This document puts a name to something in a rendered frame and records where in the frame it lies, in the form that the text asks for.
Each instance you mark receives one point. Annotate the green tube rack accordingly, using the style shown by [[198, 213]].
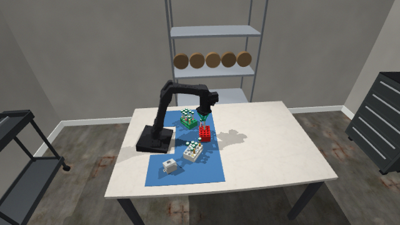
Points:
[[186, 123]]

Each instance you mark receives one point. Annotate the white test tube rack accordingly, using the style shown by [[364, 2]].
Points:
[[188, 154]]

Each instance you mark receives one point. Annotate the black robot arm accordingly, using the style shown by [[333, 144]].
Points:
[[170, 88]]

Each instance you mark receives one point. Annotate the red tube rack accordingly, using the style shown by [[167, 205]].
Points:
[[204, 134]]

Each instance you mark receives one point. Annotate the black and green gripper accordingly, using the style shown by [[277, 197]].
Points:
[[202, 110]]

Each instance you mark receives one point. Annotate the blue bench mat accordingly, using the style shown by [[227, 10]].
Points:
[[207, 168]]

